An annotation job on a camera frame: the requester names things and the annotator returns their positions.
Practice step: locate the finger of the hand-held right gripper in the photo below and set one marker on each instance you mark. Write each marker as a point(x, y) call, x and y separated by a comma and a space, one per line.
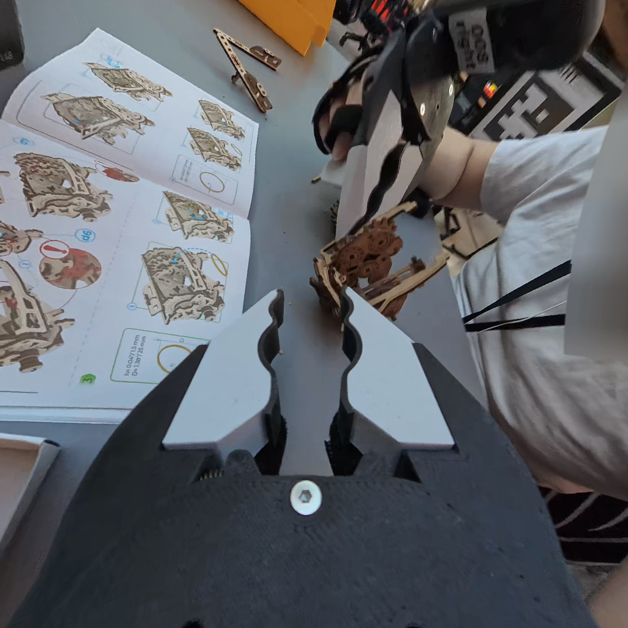
point(412, 167)
point(373, 162)

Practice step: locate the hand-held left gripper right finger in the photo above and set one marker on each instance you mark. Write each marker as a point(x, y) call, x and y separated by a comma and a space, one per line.
point(397, 392)

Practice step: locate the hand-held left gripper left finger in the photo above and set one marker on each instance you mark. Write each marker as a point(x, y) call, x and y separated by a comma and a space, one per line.
point(221, 392)

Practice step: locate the wooden frame assembly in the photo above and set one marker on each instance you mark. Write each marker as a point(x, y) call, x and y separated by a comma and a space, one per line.
point(368, 250)

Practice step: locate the person's right forearm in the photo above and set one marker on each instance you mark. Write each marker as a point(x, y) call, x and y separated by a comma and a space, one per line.
point(461, 171)

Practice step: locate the person's right hand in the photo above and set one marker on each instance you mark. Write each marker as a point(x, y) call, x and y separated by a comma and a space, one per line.
point(342, 147)

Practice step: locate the white shirt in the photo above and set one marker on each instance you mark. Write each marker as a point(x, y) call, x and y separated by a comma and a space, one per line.
point(525, 221)

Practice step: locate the black white marker board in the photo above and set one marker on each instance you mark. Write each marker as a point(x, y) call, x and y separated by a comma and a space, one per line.
point(549, 108)

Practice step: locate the yellow plastic bin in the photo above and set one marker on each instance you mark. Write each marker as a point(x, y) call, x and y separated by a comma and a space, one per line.
point(289, 19)

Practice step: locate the short wooden strut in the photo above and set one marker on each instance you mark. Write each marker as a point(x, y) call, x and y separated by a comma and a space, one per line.
point(265, 56)

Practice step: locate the long wooden strut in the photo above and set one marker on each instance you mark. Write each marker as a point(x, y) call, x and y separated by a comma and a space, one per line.
point(245, 73)

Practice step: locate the instruction booklet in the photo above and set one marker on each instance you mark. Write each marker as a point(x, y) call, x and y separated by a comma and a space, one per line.
point(132, 206)

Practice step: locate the white cardboard tray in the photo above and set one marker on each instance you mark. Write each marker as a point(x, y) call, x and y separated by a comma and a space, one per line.
point(24, 481)

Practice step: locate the dark trousers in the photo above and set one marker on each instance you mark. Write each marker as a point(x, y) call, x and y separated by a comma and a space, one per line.
point(588, 525)

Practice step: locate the black model kit box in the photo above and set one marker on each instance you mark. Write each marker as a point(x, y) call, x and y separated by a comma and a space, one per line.
point(10, 29)

